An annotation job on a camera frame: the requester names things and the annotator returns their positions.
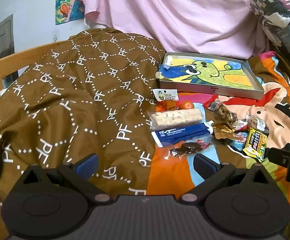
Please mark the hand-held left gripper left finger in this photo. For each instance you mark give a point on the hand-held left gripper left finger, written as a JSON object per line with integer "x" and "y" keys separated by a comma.
{"x": 88, "y": 164}

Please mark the orange mandarin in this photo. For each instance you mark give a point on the orange mandarin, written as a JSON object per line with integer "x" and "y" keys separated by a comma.
{"x": 186, "y": 105}

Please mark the colourful crayon drawing paper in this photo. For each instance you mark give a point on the colourful crayon drawing paper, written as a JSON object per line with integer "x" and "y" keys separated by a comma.
{"x": 222, "y": 77}

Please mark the small round cake packet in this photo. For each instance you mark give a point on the small round cake packet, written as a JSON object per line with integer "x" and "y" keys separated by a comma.
{"x": 256, "y": 123}

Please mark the brown patterned blanket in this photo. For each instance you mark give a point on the brown patterned blanket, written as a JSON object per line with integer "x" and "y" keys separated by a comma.
{"x": 60, "y": 92}

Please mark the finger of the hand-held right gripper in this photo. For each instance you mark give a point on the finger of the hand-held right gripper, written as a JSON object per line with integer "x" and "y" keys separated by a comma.
{"x": 277, "y": 155}

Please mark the cartoon wall poster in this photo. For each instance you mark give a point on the cartoon wall poster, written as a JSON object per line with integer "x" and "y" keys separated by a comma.
{"x": 67, "y": 2}

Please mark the clear packet of dark dates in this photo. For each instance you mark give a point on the clear packet of dark dates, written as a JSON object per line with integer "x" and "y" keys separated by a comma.
{"x": 187, "y": 148}

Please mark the clear-wrapped nougat bar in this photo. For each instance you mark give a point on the clear-wrapped nougat bar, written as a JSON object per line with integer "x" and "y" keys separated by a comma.
{"x": 175, "y": 118}

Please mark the cartoon printed blanket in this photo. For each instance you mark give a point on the cartoon printed blanket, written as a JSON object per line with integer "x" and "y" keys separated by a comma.
{"x": 272, "y": 97}

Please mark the white tape piece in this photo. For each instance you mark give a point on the white tape piece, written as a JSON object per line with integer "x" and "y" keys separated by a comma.
{"x": 168, "y": 61}

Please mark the blue stick packet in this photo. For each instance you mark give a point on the blue stick packet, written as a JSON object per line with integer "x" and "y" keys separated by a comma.
{"x": 180, "y": 133}

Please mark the red-ended cookie packet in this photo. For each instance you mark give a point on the red-ended cookie packet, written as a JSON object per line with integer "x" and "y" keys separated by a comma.
{"x": 222, "y": 111}

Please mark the light blue snack packet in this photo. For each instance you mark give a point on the light blue snack packet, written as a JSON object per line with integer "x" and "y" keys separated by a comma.
{"x": 237, "y": 143}

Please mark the grey cardboard box tray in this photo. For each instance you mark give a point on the grey cardboard box tray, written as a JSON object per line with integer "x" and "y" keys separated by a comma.
{"x": 210, "y": 91}

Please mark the wooden bed frame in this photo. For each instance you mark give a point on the wooden bed frame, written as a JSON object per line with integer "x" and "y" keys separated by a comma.
{"x": 14, "y": 57}

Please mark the yellow snack packet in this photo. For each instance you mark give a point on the yellow snack packet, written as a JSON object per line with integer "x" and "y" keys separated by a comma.
{"x": 255, "y": 143}

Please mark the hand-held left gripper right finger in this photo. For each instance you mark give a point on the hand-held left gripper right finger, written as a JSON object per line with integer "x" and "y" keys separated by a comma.
{"x": 203, "y": 165}

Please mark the clear plastic bag of clothes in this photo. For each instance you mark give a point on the clear plastic bag of clothes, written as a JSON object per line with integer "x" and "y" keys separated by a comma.
{"x": 277, "y": 17}

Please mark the white-topped dried tofu packet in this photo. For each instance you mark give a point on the white-topped dried tofu packet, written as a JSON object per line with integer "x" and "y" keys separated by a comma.
{"x": 163, "y": 95}

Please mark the gold foil snack packet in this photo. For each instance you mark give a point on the gold foil snack packet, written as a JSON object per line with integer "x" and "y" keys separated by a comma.
{"x": 225, "y": 131}

